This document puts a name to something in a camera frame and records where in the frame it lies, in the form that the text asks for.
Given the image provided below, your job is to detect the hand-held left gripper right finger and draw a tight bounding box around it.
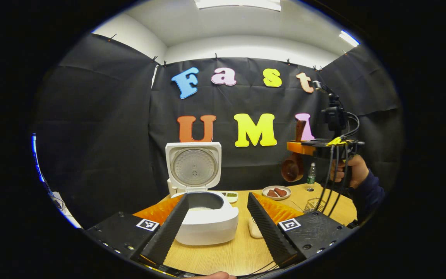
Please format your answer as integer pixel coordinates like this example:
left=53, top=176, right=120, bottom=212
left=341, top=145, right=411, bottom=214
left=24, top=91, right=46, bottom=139
left=246, top=192, right=353, bottom=269

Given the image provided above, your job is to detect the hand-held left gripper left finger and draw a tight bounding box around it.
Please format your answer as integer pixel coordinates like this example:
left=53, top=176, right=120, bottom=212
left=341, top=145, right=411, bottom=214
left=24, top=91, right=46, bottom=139
left=84, top=193, right=190, bottom=268

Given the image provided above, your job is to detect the clear container of white rice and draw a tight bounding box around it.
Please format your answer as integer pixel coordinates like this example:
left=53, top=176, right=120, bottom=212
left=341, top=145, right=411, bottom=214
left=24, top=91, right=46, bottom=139
left=247, top=215, right=264, bottom=239

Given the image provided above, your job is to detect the brown wooden spoon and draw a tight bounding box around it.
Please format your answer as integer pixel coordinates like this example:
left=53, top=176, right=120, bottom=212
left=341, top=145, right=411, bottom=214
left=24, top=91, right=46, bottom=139
left=281, top=120, right=307, bottom=183

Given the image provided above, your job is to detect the white rice cooker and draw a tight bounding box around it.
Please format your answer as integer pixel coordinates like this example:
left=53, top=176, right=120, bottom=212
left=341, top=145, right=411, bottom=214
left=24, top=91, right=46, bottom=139
left=165, top=142, right=240, bottom=246

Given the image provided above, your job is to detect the metal wire chopstick holder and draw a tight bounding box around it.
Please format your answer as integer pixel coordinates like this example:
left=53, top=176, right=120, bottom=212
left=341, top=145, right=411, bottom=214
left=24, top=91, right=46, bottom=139
left=303, top=197, right=326, bottom=214

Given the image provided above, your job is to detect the clear plastic water bottle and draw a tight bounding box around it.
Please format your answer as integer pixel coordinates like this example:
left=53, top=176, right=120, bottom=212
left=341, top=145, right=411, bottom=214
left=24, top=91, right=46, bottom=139
left=307, top=162, right=317, bottom=192

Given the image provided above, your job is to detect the white round plate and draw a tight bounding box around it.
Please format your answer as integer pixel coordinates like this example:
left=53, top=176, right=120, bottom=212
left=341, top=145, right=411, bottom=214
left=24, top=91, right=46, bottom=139
left=262, top=185, right=292, bottom=200

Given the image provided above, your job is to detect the white side desk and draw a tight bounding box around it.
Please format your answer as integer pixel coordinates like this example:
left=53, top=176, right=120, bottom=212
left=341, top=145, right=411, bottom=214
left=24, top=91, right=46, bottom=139
left=51, top=191, right=82, bottom=229

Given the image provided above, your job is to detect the long ceiling light panel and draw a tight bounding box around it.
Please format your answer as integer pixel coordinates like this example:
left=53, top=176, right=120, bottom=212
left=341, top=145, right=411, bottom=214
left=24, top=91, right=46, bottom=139
left=194, top=0, right=281, bottom=11

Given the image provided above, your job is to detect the black cable bundle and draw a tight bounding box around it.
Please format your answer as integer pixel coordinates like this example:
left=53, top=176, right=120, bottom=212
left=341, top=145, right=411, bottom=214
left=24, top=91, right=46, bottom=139
left=316, top=110, right=361, bottom=217

